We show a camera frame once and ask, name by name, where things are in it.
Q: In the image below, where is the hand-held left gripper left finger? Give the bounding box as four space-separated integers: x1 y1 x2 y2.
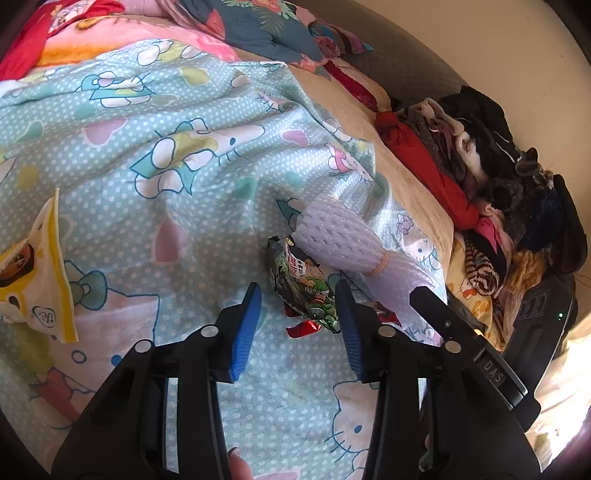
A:
51 281 262 480

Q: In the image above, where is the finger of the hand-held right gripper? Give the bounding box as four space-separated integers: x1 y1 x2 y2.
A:
409 286 542 430

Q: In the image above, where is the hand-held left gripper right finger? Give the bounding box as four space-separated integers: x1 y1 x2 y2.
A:
333 278 541 480

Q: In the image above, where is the green snack packet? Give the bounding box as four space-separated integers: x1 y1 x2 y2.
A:
267 235 345 334

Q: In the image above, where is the person's left hand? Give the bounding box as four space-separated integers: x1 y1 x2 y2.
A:
228 447 253 480

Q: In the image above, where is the red black wrapper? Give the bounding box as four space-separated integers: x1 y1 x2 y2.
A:
365 301 403 329

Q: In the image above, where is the yellow cartoon blanket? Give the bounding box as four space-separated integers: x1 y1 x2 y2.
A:
445 231 509 352

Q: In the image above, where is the red foil wrapper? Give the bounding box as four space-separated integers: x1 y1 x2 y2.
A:
285 318 324 340

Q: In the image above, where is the tan fleece garment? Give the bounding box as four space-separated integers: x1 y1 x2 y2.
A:
503 249 550 301

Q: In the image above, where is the brown striped knit cloth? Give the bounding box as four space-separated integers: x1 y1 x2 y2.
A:
464 231 502 296

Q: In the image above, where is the rubber band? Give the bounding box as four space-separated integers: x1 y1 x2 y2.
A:
364 253 392 278

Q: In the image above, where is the pink garment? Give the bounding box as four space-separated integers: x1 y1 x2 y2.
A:
475 215 513 264

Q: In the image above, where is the white foam net sleeve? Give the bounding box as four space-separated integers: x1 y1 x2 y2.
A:
292 196 446 319

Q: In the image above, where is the dark fuzzy garment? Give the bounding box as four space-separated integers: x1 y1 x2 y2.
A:
531 175 578 278

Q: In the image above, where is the pile of clothes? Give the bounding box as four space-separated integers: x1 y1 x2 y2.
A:
375 111 481 230

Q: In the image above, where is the black jacket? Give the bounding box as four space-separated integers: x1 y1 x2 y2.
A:
436 85 527 185

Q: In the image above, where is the yellow white snack packet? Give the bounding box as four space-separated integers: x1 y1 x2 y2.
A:
0 188 78 344

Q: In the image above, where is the red patterned pillow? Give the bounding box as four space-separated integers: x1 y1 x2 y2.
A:
323 60 393 114

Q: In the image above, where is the light blue cartoon blanket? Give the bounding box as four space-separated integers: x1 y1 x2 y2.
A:
0 39 448 480

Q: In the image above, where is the grey headboard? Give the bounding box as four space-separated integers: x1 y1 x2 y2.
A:
295 0 462 112

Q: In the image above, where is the blue floral quilt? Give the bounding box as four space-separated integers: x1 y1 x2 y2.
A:
143 0 375 81

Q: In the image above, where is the red orange printed blanket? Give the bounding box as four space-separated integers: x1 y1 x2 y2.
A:
0 0 241 81

